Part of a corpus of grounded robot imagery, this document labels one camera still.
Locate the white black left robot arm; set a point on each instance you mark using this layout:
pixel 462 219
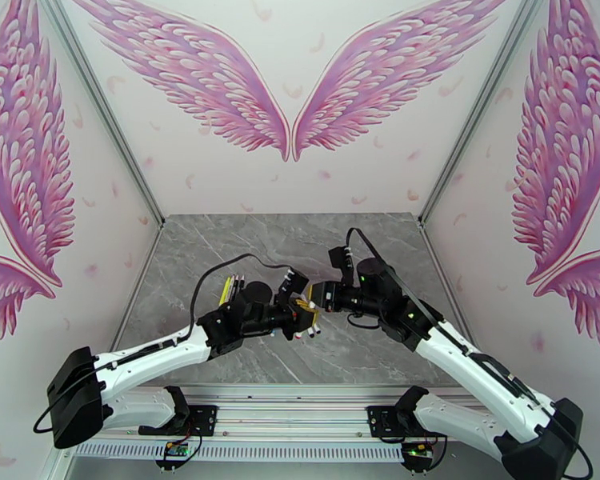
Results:
pixel 150 351

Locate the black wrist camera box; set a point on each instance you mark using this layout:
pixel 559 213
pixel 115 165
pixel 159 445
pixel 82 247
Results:
pixel 292 286
pixel 341 261

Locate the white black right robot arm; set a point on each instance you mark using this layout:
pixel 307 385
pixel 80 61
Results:
pixel 462 368

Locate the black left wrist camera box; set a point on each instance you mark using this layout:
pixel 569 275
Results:
pixel 292 286

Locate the small green controller board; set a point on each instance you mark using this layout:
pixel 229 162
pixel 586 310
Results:
pixel 417 449
pixel 176 449

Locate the slim black marker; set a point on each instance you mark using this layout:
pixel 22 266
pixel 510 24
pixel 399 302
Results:
pixel 235 287

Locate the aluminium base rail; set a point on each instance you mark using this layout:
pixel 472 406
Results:
pixel 290 408

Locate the yellow highlighter pen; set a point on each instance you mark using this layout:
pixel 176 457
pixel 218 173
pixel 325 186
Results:
pixel 225 291

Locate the aluminium frame corner post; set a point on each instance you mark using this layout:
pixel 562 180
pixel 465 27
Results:
pixel 480 113
pixel 105 108

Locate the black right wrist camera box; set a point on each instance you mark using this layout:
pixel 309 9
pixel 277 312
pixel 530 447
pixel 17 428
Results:
pixel 341 261

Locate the aluminium table side rail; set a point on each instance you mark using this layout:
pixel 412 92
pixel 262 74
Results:
pixel 139 281
pixel 442 273

